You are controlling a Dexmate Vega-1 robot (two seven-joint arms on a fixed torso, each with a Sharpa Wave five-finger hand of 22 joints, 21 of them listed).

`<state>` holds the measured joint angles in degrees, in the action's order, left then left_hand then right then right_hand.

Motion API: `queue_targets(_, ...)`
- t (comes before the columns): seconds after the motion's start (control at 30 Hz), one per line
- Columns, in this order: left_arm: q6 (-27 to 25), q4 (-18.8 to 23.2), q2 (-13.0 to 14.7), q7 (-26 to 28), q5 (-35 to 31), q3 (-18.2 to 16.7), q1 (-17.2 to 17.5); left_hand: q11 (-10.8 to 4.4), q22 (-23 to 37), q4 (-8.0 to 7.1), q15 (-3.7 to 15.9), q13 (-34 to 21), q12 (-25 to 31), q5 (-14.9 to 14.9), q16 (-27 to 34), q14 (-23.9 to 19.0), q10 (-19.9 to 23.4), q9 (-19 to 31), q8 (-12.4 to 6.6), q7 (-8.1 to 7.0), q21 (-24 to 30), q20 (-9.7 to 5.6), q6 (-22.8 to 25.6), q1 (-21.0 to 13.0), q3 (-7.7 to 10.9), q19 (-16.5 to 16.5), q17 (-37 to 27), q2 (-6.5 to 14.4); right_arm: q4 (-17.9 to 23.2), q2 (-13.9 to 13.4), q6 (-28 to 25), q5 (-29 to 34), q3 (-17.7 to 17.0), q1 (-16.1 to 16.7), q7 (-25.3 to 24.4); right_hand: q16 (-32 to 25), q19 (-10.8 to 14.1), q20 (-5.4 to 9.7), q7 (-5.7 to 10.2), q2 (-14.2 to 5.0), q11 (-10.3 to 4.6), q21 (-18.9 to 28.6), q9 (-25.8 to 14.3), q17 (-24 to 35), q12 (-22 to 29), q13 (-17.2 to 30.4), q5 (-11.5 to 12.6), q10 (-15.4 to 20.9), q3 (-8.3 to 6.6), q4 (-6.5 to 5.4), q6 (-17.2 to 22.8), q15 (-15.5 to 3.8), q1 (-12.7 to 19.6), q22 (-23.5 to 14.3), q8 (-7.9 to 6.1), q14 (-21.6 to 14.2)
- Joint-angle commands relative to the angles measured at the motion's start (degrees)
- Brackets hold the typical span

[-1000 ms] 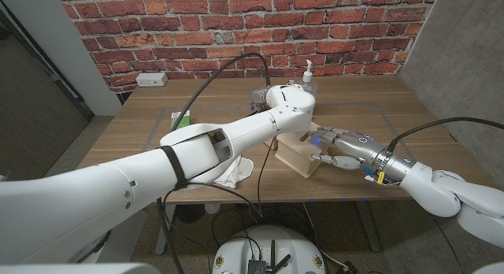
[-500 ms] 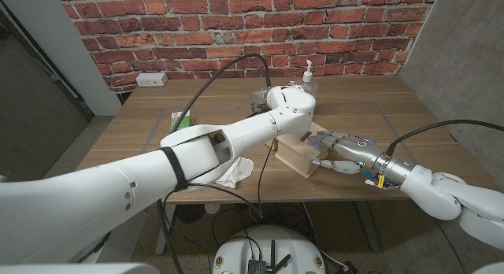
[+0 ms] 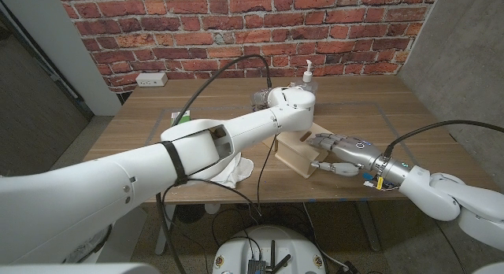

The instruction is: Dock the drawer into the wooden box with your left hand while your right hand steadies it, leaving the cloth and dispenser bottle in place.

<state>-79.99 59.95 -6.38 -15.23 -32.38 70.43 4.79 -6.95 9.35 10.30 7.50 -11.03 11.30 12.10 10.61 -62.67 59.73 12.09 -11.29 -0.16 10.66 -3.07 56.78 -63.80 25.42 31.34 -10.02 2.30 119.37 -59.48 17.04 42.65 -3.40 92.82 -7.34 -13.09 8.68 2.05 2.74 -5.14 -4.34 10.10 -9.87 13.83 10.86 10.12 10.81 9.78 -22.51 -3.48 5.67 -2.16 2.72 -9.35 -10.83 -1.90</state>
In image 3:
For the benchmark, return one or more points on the white crumpled cloth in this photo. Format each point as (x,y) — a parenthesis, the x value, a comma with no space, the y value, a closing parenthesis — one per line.
(242,171)

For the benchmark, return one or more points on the green and white card packet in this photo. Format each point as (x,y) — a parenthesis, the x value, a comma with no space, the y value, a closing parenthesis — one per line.
(180,117)

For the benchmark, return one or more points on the grey table leg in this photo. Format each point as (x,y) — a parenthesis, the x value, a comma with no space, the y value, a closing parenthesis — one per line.
(368,226)

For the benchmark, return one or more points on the clear hand sanitizer pump bottle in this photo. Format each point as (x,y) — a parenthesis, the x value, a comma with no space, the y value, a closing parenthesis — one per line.
(308,75)

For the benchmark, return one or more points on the white power strip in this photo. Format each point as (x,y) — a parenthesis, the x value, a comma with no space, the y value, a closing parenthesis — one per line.
(151,79)

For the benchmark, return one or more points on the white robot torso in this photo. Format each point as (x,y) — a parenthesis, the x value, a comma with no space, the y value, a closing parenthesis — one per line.
(78,269)

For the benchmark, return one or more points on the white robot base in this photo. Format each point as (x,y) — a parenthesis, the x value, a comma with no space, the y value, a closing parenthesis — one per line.
(271,242)

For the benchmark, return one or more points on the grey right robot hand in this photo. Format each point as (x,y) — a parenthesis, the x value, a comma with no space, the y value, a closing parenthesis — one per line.
(350,150)

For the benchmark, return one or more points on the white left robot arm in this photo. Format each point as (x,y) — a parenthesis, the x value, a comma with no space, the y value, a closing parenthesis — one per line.
(98,199)

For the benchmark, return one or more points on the brick wall print backdrop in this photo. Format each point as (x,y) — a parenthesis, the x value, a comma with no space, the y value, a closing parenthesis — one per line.
(252,22)

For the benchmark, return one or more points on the white table leg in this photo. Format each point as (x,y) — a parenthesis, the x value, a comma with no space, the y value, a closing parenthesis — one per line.
(161,242)

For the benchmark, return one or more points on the grey radio module with antennas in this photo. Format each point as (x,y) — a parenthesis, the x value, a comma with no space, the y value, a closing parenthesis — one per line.
(256,267)

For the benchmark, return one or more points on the wooden box with slot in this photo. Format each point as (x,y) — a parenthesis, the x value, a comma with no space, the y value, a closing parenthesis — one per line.
(293,156)

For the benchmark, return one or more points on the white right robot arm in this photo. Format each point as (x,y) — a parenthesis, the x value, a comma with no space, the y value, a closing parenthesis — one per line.
(445,195)

